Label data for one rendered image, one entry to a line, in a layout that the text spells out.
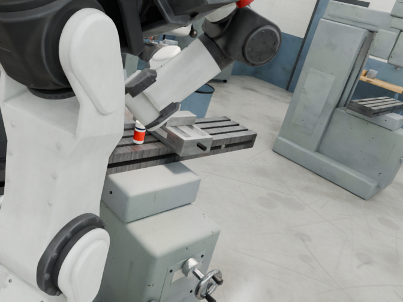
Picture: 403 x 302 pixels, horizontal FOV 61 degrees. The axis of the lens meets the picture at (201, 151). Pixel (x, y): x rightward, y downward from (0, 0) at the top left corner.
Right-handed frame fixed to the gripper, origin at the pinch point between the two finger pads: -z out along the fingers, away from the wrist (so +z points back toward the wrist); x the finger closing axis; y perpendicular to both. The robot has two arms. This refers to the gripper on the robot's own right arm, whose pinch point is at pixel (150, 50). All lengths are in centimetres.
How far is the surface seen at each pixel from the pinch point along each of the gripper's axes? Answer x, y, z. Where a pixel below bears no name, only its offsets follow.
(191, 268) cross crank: -13, 62, 44
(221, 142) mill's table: -41, 35, -2
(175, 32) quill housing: -5.0, -8.4, 7.4
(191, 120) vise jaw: -21.7, 24.2, 1.9
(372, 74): -522, 25, -307
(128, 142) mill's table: 4.3, 33.5, 6.2
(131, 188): 6.3, 41.7, 24.6
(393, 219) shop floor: -280, 123, -35
